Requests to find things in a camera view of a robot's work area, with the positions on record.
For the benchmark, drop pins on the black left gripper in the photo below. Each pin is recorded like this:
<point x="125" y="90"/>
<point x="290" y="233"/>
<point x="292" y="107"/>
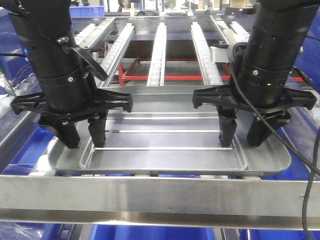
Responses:
<point x="60" y="108"/>

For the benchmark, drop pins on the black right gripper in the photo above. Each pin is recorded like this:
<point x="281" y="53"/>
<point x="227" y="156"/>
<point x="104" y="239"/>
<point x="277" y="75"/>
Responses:
<point x="276" y="116"/>

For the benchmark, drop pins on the silver ribbed metal tray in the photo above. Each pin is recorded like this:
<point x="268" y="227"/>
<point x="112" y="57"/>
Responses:
<point x="164" y="143"/>

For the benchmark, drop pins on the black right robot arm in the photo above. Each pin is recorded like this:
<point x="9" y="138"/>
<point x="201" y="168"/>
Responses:
<point x="260" y="70"/>

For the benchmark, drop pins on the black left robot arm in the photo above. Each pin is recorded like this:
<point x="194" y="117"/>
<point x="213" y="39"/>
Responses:
<point x="66" y="73"/>

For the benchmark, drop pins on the large grey outer tray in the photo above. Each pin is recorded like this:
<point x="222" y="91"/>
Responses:
<point x="270" y="158"/>

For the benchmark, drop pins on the steel front crossbar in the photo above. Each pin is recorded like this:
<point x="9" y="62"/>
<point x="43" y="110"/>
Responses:
<point x="164" y="201"/>

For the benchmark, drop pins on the red steel frame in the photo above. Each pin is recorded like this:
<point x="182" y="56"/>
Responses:
<point x="181" y="63"/>

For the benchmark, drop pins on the white roller conveyor rail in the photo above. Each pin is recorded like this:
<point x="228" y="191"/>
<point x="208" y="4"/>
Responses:
<point x="113" y="58"/>

